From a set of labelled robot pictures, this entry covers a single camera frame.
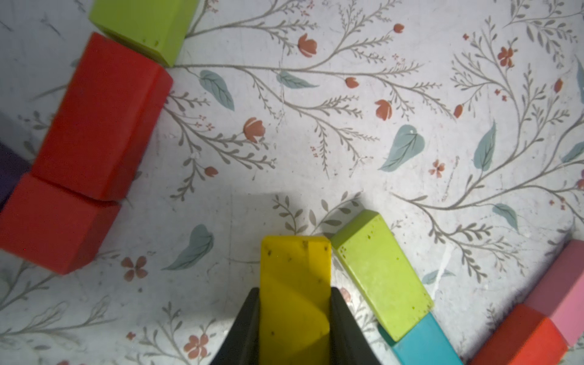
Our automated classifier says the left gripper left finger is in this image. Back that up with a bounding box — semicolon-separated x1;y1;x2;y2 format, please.
210;287;260;365

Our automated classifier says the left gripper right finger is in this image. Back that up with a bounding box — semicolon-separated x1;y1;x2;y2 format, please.
330;287;380;365

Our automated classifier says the lime green block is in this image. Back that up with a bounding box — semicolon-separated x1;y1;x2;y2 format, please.
89;0;199;67
331;210;433;342

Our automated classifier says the teal rectangular block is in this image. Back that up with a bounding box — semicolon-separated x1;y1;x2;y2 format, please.
389;313;463;365

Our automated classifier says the yellow block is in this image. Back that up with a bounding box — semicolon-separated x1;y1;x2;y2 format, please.
259;236;332;364

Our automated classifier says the small red cube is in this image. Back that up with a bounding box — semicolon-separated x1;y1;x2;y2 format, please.
1;173;121;275

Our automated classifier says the pink block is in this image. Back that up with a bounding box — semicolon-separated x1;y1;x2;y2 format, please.
524;240;584;347

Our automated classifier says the long red block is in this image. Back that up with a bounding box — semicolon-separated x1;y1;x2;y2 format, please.
32;33;173;201

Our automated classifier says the purple block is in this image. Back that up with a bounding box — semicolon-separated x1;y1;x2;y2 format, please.
0;144;30;208

